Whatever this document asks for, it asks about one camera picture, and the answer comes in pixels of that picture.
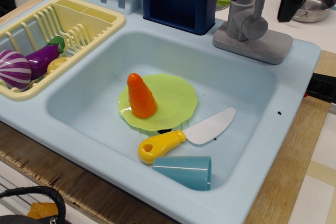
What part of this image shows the purple toy eggplant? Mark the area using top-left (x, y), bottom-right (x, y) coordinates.
top-left (26, 36), bottom-right (65, 80)

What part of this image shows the teal plastic cup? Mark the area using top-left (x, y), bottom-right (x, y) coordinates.
top-left (152, 156), bottom-right (212, 191)

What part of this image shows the grey faucet lever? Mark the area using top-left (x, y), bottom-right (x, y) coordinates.
top-left (241, 0), bottom-right (268, 40)

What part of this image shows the purple white striped onion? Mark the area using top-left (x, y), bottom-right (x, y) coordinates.
top-left (1, 50), bottom-right (32, 91)

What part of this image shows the grey toy faucet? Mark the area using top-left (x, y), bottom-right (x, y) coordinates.
top-left (213, 0), bottom-right (293, 65)

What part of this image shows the light blue toy sink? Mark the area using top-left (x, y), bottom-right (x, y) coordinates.
top-left (1, 10), bottom-right (321, 223)

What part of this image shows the yellow dish drying rack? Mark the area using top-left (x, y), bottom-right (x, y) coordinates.
top-left (1, 0), bottom-right (125, 101)

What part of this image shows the yellow handled toy knife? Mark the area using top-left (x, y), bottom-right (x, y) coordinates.
top-left (138, 108), bottom-right (236, 164)

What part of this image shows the black cable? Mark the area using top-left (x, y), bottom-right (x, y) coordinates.
top-left (0, 186), bottom-right (66, 224)

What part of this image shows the orange scrap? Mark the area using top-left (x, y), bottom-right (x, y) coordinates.
top-left (27, 202), bottom-right (58, 219)

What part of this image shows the light green plate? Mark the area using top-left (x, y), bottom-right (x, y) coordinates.
top-left (118, 73), bottom-right (198, 131)

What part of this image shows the stainless steel pot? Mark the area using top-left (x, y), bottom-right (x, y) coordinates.
top-left (292, 0), bottom-right (335, 23)

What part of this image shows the orange toy carrot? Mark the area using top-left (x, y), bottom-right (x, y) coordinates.
top-left (127, 73), bottom-right (158, 119)

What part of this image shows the black clamp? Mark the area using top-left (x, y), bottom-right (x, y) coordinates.
top-left (304, 73), bottom-right (335, 103)

